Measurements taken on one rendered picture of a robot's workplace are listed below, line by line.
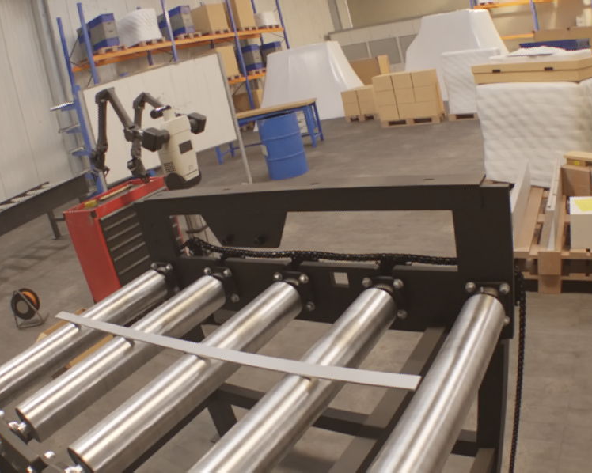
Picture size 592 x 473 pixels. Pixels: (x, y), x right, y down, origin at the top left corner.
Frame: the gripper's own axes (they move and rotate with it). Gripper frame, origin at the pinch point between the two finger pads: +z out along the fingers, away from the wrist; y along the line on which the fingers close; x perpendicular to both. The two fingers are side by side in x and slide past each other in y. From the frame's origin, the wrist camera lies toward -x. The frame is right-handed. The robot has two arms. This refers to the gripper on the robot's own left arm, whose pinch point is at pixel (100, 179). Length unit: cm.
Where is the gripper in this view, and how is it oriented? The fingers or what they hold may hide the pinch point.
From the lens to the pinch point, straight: 356.6
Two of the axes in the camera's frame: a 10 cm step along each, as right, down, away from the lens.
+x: 8.6, 4.4, -2.7
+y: -4.5, 4.0, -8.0
